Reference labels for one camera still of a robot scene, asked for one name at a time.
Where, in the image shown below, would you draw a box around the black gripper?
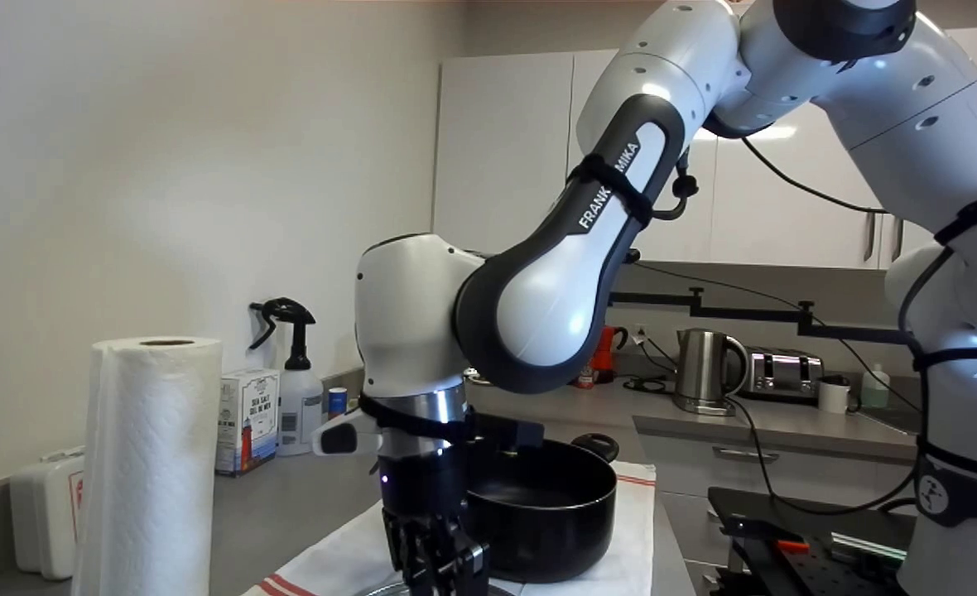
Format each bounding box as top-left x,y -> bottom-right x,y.
378,442 -> 497,596

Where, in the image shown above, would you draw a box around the black cooking pot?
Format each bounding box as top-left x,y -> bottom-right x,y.
459,430 -> 623,585

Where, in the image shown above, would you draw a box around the white towel with red stripes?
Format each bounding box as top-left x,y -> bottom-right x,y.
246,457 -> 663,596

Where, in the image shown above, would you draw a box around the clear spray bottle black trigger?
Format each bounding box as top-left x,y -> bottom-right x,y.
249,295 -> 332,457

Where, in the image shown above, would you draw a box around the white blue carton box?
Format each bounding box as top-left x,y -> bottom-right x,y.
214,366 -> 281,476

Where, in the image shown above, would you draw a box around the grey base cabinet unit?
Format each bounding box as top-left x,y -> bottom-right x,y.
463,378 -> 924,557

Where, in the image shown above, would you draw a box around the red jug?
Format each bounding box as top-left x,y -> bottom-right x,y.
590,323 -> 629,390

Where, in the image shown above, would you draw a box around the white paper towel roll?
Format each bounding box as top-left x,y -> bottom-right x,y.
70,335 -> 225,596

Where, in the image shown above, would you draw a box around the black perforated workbench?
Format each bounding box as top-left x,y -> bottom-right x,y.
706,482 -> 919,596

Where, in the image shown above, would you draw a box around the stainless steel electric kettle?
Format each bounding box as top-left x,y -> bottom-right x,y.
671,323 -> 751,416

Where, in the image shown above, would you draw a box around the silver toaster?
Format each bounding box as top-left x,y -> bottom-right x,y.
745,347 -> 826,404

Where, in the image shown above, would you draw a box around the white cup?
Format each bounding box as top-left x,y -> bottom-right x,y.
814,378 -> 853,416

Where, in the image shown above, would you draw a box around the pale green container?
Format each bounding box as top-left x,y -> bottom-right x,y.
856,359 -> 897,412

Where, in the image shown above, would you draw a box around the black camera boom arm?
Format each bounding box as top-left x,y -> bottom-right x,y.
606,280 -> 931,347

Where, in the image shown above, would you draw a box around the white wall cabinets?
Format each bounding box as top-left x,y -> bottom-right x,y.
430,27 -> 977,274

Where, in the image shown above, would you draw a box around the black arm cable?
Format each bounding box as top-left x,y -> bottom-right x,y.
734,133 -> 885,215

